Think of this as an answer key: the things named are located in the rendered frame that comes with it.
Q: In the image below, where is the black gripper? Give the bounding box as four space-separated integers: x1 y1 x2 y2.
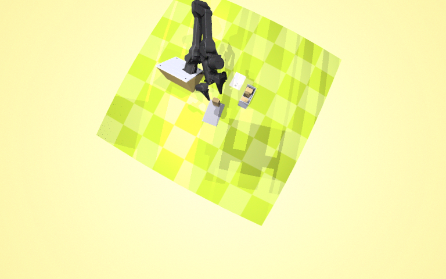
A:
195 69 224 101

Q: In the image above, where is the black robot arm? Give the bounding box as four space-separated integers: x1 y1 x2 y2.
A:
182 0 227 84

